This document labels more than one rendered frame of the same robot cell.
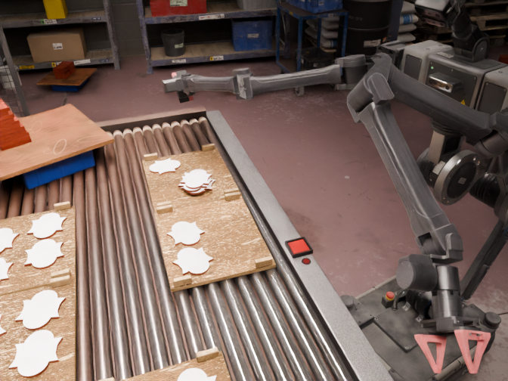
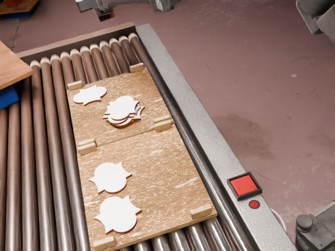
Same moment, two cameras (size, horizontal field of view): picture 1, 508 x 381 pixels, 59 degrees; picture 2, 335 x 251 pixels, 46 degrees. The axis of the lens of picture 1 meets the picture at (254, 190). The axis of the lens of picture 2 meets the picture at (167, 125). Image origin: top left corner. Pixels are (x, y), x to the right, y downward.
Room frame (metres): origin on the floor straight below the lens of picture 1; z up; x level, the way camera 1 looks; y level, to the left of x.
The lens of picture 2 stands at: (0.43, -0.08, 1.81)
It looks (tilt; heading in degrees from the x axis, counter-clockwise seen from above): 40 degrees down; 8
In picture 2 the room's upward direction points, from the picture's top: 11 degrees counter-clockwise
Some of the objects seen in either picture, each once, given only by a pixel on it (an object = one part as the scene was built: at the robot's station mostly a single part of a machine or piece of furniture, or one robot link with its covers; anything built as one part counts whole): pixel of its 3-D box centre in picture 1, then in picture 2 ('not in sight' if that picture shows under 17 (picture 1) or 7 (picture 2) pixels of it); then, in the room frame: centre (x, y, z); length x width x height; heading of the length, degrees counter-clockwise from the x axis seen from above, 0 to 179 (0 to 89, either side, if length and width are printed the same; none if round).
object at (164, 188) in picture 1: (189, 178); (116, 106); (1.63, 0.28, 0.93); 0.41 x 0.35 x 0.02; 18
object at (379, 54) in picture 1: (378, 66); not in sight; (1.50, -0.43, 1.45); 0.09 x 0.08 x 0.12; 32
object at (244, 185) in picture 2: (298, 247); (244, 186); (1.18, -0.15, 0.92); 0.06 x 0.06 x 0.01; 18
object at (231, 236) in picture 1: (210, 238); (139, 181); (1.23, 0.16, 0.93); 0.41 x 0.35 x 0.02; 17
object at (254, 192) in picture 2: (298, 246); (244, 186); (1.18, -0.15, 0.92); 0.08 x 0.08 x 0.02; 18
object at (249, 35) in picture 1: (251, 32); not in sight; (6.02, 0.00, 0.32); 0.50 x 0.41 x 0.37; 98
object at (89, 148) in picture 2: (164, 209); (87, 148); (1.38, 0.34, 0.95); 0.06 x 0.02 x 0.03; 107
